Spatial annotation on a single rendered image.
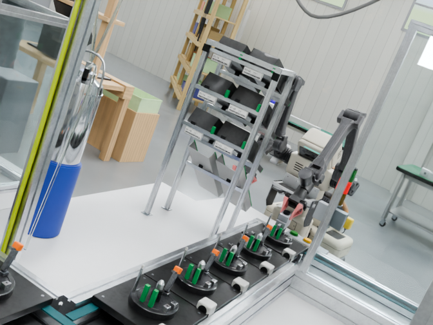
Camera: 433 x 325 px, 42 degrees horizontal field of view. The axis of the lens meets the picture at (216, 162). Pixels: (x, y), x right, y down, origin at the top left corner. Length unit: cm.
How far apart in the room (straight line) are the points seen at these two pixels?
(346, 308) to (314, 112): 920
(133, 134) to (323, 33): 626
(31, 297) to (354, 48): 1009
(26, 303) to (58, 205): 59
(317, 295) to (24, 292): 121
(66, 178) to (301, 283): 100
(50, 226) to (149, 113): 420
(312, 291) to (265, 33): 1001
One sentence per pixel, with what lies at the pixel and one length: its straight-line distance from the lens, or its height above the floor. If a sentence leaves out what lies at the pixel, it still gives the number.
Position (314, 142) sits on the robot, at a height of 133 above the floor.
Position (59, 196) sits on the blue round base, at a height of 102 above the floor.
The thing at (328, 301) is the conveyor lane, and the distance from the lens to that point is 229.
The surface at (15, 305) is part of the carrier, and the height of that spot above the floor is 97.
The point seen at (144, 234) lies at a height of 86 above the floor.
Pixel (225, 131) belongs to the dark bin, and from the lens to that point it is 236.
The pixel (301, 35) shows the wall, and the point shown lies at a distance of 1166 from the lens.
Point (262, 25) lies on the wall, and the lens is 1210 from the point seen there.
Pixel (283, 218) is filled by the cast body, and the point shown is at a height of 108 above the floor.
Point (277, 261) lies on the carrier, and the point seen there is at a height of 97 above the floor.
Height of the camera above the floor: 175
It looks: 13 degrees down
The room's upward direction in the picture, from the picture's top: 21 degrees clockwise
